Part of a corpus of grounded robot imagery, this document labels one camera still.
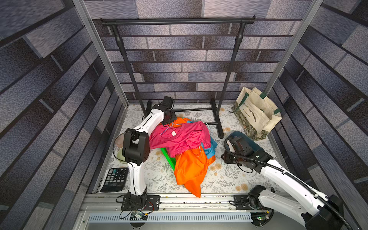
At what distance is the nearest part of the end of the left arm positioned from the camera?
2.33ft

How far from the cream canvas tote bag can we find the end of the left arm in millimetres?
520

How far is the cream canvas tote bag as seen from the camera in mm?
873
